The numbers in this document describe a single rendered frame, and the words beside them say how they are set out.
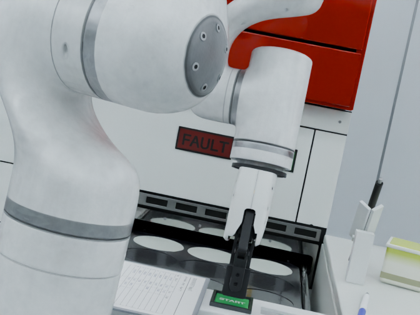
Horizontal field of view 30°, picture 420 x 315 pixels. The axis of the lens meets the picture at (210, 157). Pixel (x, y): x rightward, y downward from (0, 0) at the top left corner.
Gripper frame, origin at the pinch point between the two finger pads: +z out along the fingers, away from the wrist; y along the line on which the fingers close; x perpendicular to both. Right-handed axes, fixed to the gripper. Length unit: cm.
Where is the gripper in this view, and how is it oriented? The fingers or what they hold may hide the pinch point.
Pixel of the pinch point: (236, 282)
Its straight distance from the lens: 105.7
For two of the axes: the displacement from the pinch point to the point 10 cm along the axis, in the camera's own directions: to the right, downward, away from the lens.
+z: -2.0, 9.8, -0.8
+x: 9.8, 2.0, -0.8
